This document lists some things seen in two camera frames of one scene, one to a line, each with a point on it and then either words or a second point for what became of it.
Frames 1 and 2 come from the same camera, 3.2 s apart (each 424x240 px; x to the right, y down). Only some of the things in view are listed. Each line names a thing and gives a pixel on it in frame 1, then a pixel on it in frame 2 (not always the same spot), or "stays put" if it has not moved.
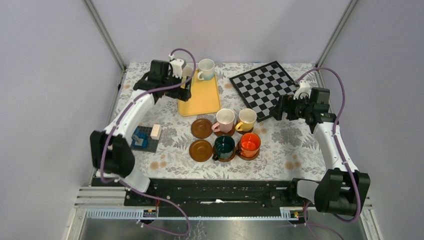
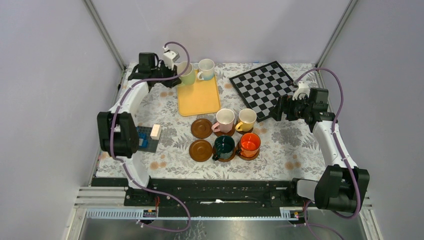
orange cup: x=250 y=144 stays put
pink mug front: x=225 y=119 stays put
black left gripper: x=182 y=93 -> x=170 y=72
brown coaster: x=201 y=128 stays put
